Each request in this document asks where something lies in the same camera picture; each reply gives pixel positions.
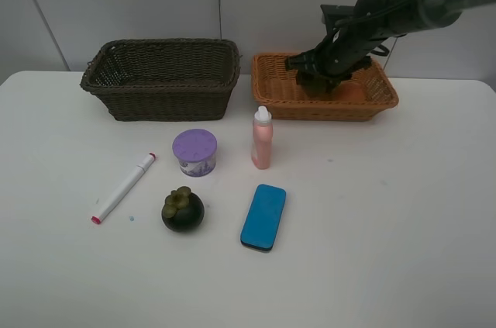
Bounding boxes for pink bottle white cap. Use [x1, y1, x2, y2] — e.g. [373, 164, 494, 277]
[251, 105, 274, 170]

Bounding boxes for white marker red caps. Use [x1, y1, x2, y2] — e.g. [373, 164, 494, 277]
[91, 153, 157, 225]

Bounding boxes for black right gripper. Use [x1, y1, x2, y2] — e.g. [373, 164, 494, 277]
[285, 25, 384, 86]

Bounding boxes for dark brown wicker basket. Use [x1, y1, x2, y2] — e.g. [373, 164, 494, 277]
[80, 38, 240, 122]

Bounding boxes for orange round fruit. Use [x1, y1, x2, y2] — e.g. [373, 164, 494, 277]
[334, 81, 367, 102]

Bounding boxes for orange wicker basket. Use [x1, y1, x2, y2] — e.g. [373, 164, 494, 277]
[252, 54, 399, 121]

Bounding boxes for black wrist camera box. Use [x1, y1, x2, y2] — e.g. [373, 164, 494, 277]
[320, 4, 354, 34]

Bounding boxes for blue whiteboard eraser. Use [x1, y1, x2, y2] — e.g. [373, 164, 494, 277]
[240, 184, 286, 252]

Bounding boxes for dark purple mangosteen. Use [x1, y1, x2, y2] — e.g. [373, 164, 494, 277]
[161, 186, 205, 233]

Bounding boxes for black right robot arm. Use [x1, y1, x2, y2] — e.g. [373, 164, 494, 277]
[285, 0, 495, 90]

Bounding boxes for purple lid air freshener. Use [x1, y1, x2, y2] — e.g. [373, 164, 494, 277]
[172, 129, 218, 177]

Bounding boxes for brown kiwi fruit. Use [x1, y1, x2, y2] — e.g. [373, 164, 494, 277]
[301, 80, 334, 101]

